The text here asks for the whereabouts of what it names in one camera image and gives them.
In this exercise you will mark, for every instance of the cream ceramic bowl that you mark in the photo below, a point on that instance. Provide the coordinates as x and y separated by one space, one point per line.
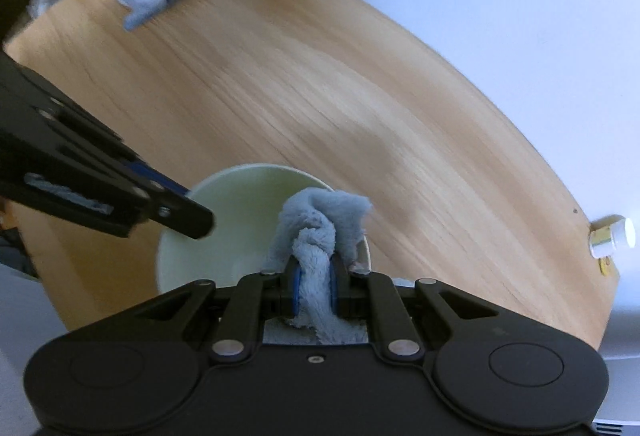
246 201

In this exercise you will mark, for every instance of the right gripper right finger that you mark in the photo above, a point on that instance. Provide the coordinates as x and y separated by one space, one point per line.
339 286

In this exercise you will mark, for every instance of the yellow round disc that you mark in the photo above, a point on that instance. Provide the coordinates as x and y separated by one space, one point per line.
605 265

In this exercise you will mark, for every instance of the grey fluffy cleaning cloth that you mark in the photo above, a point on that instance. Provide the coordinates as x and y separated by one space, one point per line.
314 225

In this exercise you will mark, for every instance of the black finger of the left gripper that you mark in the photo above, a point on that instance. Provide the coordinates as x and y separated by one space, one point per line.
173 207

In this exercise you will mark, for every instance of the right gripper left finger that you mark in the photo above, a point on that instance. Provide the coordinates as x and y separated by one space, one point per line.
292 275

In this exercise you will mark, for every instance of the white pill bottle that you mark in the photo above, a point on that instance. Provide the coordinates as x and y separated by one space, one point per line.
616 235

